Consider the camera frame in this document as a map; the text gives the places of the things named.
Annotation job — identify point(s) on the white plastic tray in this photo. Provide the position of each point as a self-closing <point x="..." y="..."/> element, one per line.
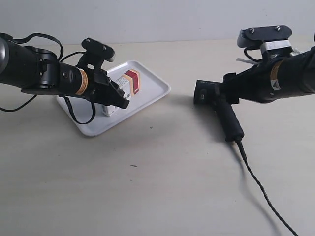
<point x="152" y="89"/>

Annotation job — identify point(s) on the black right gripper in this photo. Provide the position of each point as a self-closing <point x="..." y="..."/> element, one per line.
<point x="252" y="84"/>

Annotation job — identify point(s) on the black handheld barcode scanner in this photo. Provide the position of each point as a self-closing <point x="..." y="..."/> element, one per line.
<point x="208" y="93"/>

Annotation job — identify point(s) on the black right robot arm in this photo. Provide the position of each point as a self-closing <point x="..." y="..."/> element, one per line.
<point x="278" y="74"/>

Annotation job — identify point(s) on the white red medicine box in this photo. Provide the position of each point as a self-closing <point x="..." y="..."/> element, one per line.
<point x="130" y="84"/>

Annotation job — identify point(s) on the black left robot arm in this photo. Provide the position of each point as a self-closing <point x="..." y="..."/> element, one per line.
<point x="41" y="72"/>

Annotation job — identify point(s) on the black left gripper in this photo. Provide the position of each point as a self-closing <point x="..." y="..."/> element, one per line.
<point x="101" y="90"/>

